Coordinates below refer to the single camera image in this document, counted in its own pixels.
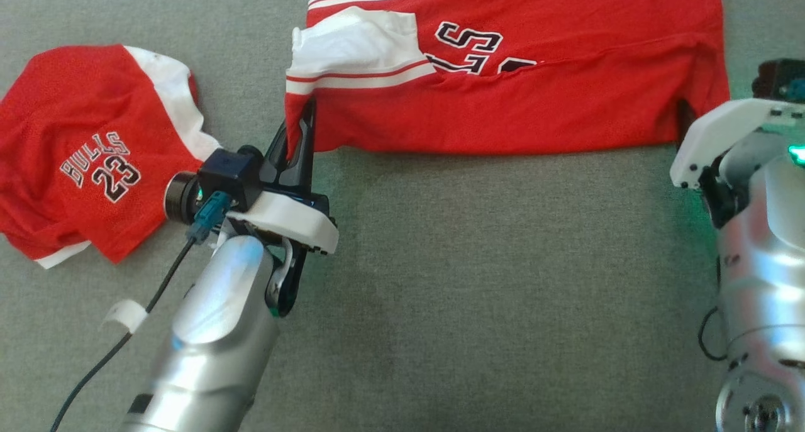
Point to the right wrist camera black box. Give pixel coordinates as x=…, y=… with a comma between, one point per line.
x=783, y=80

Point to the white tape tab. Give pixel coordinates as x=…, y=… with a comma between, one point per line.
x=129, y=314

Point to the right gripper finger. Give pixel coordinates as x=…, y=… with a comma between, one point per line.
x=684, y=127

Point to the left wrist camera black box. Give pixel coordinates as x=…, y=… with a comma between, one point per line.
x=226, y=174

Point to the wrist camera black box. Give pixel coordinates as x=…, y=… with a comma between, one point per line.
x=226, y=174
x=783, y=80

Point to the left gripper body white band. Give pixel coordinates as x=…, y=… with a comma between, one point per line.
x=295, y=221

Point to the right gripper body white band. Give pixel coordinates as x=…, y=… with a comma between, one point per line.
x=710, y=130

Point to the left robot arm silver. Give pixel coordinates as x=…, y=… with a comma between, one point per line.
x=207, y=344

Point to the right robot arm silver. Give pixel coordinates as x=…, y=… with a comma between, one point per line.
x=767, y=281

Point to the red white basketball jersey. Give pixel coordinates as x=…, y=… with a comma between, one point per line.
x=534, y=99

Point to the red Bulls 23 shorts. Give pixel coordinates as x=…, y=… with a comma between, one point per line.
x=82, y=143

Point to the grey sofa seat cushion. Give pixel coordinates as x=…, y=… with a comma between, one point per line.
x=478, y=293

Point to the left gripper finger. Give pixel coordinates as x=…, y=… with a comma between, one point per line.
x=305, y=161
x=275, y=161

